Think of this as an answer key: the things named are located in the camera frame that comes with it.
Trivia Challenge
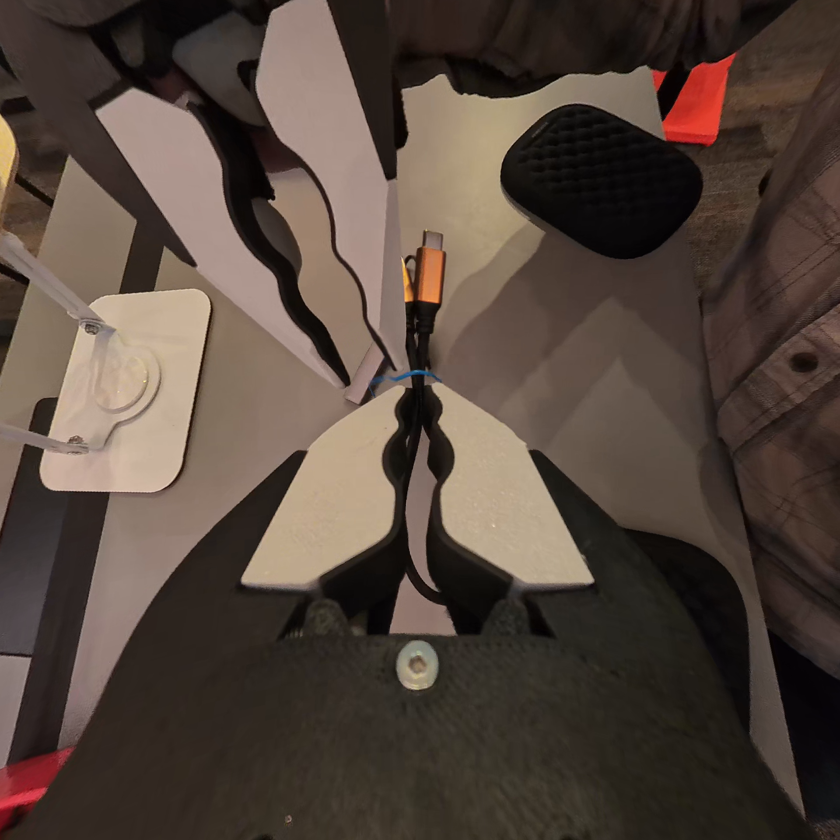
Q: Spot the black cable with gold plugs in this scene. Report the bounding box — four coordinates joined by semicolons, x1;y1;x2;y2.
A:
399;230;450;601

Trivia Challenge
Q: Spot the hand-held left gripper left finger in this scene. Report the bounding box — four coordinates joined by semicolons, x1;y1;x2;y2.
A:
239;386;411;636

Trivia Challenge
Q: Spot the grey usb hub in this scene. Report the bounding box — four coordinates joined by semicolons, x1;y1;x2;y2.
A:
343;341;389;405

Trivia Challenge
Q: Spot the red storage bin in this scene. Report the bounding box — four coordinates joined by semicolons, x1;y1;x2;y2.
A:
0;747;76;837

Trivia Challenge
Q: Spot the white adjustable stand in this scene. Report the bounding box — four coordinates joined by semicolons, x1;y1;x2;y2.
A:
0;233;213;494

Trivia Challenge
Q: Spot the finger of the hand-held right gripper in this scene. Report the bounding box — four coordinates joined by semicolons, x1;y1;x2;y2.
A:
255;0;403;383
95;88;352;389

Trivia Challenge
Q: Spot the blue twist tie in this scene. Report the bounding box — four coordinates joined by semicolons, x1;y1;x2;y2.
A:
366;369;442;399

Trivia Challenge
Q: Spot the person's plaid shirt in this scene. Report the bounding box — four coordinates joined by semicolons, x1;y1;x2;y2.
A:
696;0;840;677

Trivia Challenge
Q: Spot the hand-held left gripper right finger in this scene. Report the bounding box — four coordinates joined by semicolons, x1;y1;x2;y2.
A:
420;382;597;636

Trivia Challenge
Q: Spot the red floor box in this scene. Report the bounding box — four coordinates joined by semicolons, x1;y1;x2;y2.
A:
659;52;737;147

